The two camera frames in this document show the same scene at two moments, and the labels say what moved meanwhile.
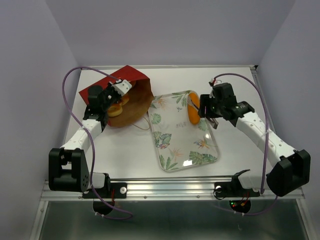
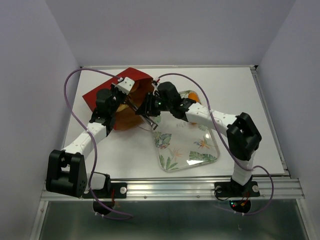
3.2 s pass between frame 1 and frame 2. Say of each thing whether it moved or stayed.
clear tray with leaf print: stayed
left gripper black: moved
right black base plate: stayed
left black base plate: stayed
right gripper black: moved
